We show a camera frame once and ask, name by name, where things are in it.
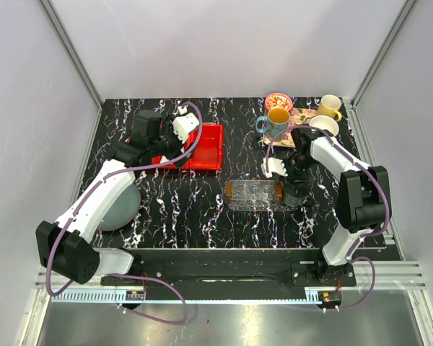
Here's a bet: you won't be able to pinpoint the white cup on saucer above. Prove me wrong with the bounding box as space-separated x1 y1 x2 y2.
307 115 339 137

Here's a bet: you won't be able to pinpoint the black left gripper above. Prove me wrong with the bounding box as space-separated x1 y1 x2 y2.
149 115 198 168

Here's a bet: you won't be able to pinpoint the floral placemat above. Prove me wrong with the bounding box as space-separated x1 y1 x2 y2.
262 108 317 148

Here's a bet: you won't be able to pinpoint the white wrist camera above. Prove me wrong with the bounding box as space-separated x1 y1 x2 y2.
172 113 200 143
261 157 288 178

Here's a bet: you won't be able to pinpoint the blue floral mug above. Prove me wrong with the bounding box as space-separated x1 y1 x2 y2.
255 108 290 140

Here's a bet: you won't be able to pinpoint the blue-grey ceramic plate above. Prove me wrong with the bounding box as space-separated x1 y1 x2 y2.
99 184 141 231

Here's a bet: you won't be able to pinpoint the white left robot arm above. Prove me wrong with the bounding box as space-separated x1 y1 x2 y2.
36 110 200 285

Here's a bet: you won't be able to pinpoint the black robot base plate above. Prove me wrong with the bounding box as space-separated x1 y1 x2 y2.
132 261 357 288

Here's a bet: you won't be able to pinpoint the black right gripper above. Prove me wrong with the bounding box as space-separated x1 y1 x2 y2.
276 154 315 187

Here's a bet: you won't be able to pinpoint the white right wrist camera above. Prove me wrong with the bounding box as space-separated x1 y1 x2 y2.
261 157 288 178

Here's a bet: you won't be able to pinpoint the red bin with toothpaste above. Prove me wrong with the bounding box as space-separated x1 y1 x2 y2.
149 153 195 169

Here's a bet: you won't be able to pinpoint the yellow mug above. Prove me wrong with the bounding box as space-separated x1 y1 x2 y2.
316 94 342 122

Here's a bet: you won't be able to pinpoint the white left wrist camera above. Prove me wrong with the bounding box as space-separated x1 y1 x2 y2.
172 113 200 143

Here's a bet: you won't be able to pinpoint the red patterned bowl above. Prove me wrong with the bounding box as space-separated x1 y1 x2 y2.
264 92 293 112

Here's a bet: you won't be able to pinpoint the red bin with mug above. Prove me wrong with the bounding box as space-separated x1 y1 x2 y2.
187 124 224 171

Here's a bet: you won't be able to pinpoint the dark grey mug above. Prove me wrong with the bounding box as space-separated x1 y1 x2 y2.
282 181 310 208

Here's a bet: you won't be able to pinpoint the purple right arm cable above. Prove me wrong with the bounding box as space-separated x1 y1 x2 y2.
266 125 389 312

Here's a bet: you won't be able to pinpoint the clear glass tray wooden handles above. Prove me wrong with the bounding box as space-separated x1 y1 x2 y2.
224 179 307 212

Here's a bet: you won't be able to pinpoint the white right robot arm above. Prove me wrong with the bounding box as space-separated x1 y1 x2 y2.
282 125 391 285

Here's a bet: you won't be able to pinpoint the aluminium frame rail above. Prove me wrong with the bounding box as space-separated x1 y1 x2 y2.
51 260 425 305

